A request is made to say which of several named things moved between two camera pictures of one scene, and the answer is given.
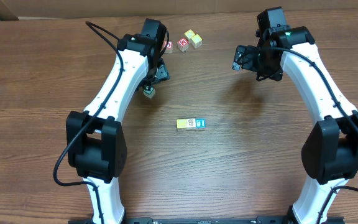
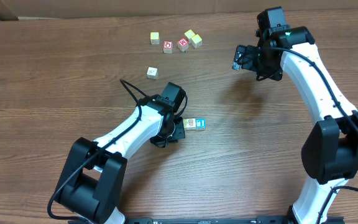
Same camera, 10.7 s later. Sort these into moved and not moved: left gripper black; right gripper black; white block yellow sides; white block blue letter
Moved: left gripper black
Not moved: white block yellow sides; white block blue letter; right gripper black
